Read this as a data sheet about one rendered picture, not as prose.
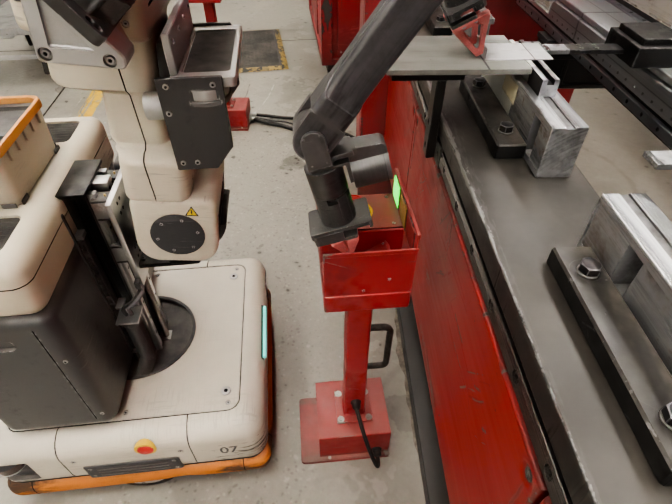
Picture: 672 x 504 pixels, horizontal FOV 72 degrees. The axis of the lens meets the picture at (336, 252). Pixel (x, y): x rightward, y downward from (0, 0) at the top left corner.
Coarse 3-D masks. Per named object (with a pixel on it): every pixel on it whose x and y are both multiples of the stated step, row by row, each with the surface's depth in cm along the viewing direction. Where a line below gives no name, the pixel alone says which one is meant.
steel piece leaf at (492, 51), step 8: (488, 48) 90; (496, 48) 90; (504, 48) 90; (512, 48) 90; (520, 48) 90; (488, 56) 87; (496, 56) 87; (504, 56) 87; (512, 56) 87; (520, 56) 87; (528, 56) 87
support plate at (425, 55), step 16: (416, 48) 90; (432, 48) 90; (448, 48) 90; (464, 48) 90; (400, 64) 84; (416, 64) 84; (432, 64) 84; (448, 64) 84; (464, 64) 84; (480, 64) 84; (496, 64) 84; (512, 64) 84; (528, 64) 84
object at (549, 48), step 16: (624, 32) 90; (640, 32) 87; (656, 32) 87; (544, 48) 89; (560, 48) 89; (576, 48) 89; (592, 48) 89; (608, 48) 89; (624, 48) 89; (640, 48) 84; (656, 48) 84; (640, 64) 86; (656, 64) 86
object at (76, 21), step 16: (48, 0) 48; (64, 0) 48; (80, 0) 50; (96, 0) 50; (112, 0) 51; (128, 0) 53; (64, 16) 49; (80, 16) 49; (96, 16) 52; (112, 16) 53; (80, 32) 50; (96, 32) 50
